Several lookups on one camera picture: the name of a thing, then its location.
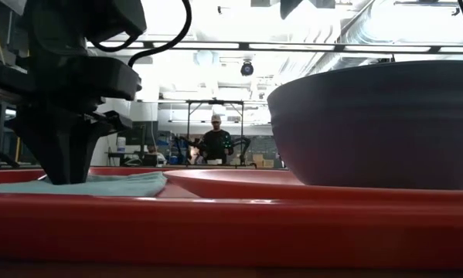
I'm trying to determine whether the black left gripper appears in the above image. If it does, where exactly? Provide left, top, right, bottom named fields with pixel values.
left=0, top=0, right=143, bottom=185

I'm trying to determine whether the teal cloth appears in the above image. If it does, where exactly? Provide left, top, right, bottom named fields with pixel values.
left=0, top=171, right=169, bottom=198

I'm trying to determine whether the blue bowl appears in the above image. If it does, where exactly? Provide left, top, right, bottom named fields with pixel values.
left=267, top=59, right=463, bottom=192

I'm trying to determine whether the pink round plate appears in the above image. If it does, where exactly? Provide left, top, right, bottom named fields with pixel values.
left=163, top=168, right=463, bottom=202

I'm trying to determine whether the red plastic tray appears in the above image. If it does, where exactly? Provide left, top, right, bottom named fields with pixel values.
left=0, top=165, right=463, bottom=270

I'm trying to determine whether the long ceiling light bar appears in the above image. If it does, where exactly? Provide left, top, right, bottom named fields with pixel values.
left=86, top=39, right=463, bottom=55

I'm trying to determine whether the black monitor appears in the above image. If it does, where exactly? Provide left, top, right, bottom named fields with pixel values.
left=132, top=120, right=159, bottom=147

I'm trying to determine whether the seated person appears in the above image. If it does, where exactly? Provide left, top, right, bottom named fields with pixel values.
left=145, top=144, right=166, bottom=166

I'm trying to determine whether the standing person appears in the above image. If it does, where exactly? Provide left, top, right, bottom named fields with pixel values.
left=199, top=114, right=234, bottom=165

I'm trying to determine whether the cardboard box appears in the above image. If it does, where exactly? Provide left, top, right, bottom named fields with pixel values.
left=252, top=153, right=275, bottom=169

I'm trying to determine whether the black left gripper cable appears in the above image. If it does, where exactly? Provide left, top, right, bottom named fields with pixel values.
left=87, top=0, right=193, bottom=69

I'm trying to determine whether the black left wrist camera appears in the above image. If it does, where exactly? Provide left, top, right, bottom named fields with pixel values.
left=80, top=0, right=148, bottom=44

